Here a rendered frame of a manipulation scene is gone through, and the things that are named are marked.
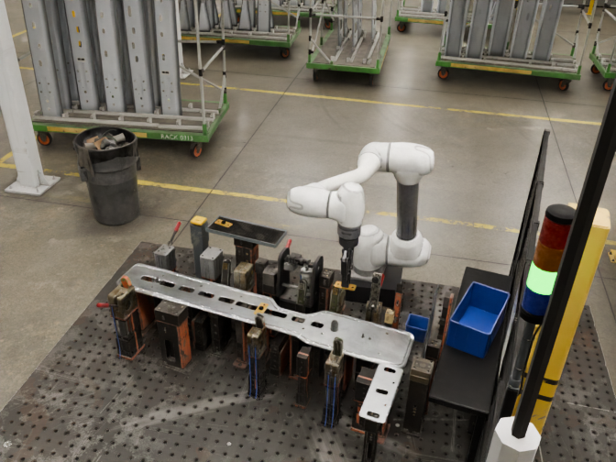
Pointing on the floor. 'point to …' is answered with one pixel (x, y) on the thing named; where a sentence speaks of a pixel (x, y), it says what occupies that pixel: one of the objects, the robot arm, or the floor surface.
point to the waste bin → (110, 172)
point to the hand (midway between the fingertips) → (346, 278)
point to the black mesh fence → (525, 245)
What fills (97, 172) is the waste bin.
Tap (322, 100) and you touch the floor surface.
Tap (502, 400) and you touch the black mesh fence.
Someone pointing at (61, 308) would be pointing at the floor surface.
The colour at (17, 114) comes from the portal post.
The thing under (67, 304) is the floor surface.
